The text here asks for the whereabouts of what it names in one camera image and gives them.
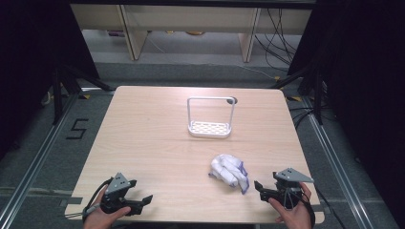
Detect black curtain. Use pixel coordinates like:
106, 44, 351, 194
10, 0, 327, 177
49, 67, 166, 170
0, 0, 100, 160
288, 0, 405, 220

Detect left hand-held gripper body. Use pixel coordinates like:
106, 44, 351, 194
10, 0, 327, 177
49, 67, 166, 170
99, 172, 144, 217

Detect white cloth with blue lines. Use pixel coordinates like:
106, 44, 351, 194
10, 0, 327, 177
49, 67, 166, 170
208, 154, 250, 196

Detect black floor cables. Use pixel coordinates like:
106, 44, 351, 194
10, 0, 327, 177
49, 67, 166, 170
288, 105, 317, 129

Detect aluminium floor rail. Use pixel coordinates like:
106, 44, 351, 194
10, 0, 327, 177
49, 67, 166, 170
0, 92, 80, 229
300, 94, 373, 229

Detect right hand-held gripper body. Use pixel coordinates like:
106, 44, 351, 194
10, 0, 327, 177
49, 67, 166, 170
272, 167, 315, 211

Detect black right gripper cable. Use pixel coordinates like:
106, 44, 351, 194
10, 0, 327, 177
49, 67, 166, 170
299, 190, 317, 229

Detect bundle of black cables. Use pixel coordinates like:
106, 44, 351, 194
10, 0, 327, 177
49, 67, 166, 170
254, 8, 299, 73

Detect person's left hand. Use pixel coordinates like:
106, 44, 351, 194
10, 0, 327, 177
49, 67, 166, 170
83, 188, 132, 229

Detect light wooden desk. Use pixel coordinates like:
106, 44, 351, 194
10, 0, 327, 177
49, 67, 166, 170
70, 3, 313, 63

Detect black metal stand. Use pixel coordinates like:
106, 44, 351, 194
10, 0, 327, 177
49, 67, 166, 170
270, 65, 327, 126
52, 63, 116, 126

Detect white towel rack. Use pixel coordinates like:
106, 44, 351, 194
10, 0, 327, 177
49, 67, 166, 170
186, 95, 237, 139

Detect person's right hand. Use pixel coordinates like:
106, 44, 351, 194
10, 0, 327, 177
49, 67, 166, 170
267, 182, 313, 229

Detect white floor cable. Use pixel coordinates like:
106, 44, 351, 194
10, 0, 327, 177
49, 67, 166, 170
235, 62, 279, 81

